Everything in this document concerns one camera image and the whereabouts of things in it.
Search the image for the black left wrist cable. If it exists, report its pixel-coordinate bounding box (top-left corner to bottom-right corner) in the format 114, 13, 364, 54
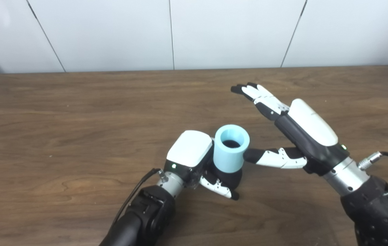
112, 168, 162, 226

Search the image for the light-blue hose piece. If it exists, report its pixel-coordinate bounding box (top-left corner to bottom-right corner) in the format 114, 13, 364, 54
213, 124, 250, 174

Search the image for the black funnel-shaped nozzle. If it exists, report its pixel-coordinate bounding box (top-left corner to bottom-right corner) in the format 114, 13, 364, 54
211, 139, 243, 192

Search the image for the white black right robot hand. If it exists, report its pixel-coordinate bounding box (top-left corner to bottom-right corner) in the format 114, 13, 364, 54
231, 82, 350, 176

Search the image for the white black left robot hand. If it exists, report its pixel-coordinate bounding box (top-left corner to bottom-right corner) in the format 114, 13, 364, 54
164, 130, 243, 201

